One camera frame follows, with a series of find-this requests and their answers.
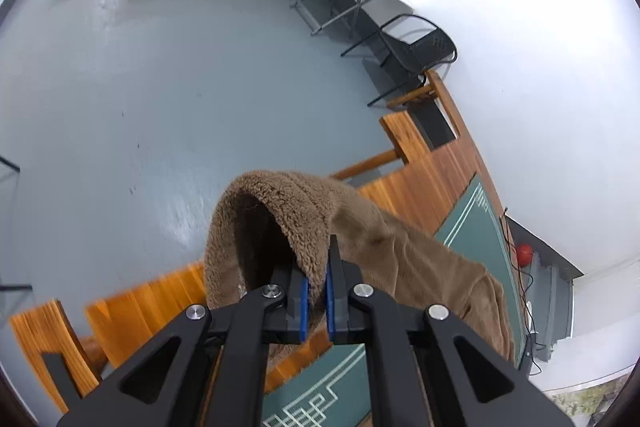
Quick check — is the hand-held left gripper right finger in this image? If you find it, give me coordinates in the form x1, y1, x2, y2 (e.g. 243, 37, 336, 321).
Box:
324, 234, 576, 427

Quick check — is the black mesh chair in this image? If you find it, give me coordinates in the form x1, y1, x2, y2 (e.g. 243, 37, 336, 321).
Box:
341, 13, 458, 108

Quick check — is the green table mat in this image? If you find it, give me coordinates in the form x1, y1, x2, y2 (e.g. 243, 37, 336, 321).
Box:
260, 174, 528, 427

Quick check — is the grey power strip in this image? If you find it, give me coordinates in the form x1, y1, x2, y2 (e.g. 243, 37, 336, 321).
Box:
520, 332, 539, 375

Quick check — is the landscape wall scroll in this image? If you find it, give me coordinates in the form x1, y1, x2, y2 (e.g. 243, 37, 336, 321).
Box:
542, 369, 632, 422

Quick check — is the brown fleece garment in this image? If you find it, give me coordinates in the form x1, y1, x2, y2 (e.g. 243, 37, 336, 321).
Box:
204, 169, 516, 378

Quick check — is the wooden armchair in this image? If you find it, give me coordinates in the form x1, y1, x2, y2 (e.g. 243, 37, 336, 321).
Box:
330, 111, 432, 182
386, 69, 475, 148
9, 299, 103, 414

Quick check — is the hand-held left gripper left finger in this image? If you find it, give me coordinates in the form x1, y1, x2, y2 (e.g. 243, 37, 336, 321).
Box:
56, 267, 313, 427

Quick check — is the black cable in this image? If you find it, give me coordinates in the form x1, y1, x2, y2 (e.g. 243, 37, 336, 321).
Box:
502, 207, 548, 378

